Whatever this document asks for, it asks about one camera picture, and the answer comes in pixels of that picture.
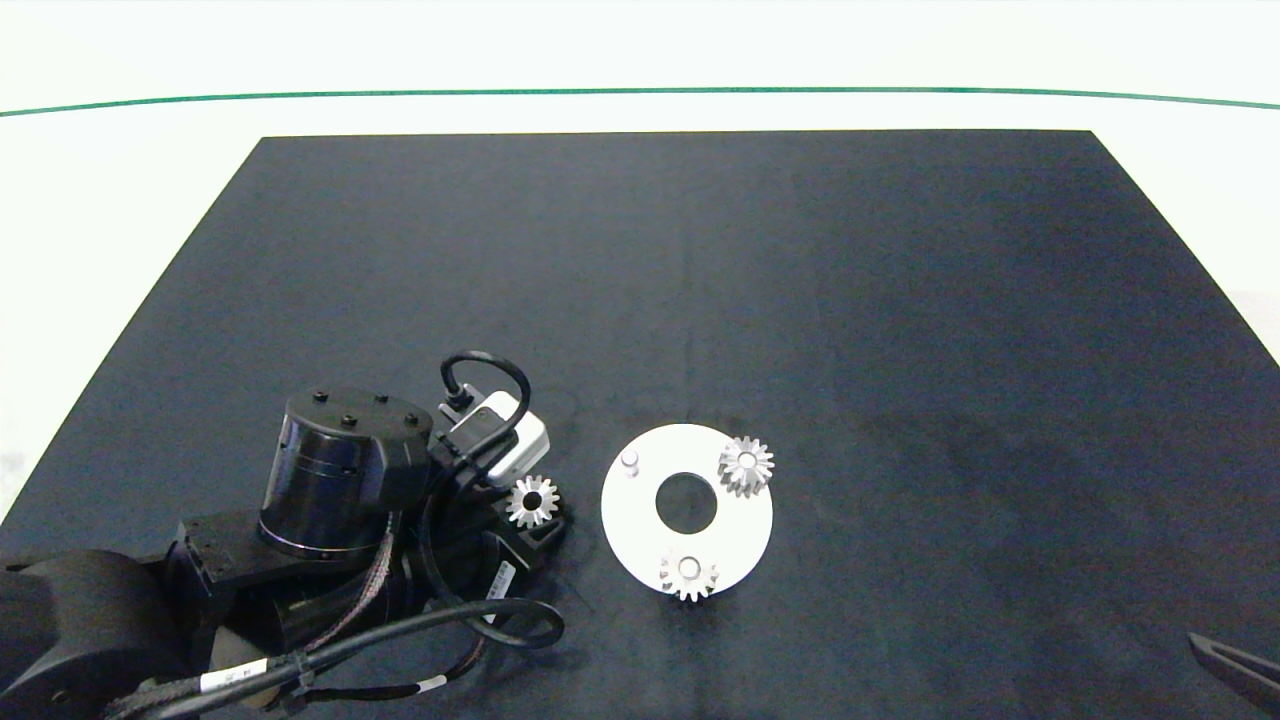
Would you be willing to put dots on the boxy silver wrist camera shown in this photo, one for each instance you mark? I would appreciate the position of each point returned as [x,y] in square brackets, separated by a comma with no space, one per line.
[520,440]

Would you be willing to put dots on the dark mat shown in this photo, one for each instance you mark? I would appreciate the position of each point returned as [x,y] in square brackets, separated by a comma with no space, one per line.
[800,300]

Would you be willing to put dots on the round white pin plate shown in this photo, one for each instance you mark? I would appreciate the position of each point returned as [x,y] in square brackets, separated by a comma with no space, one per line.
[635,520]

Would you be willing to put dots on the small steel gear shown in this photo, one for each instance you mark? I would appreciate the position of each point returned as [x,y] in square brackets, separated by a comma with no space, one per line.
[761,462]
[546,505]
[704,577]

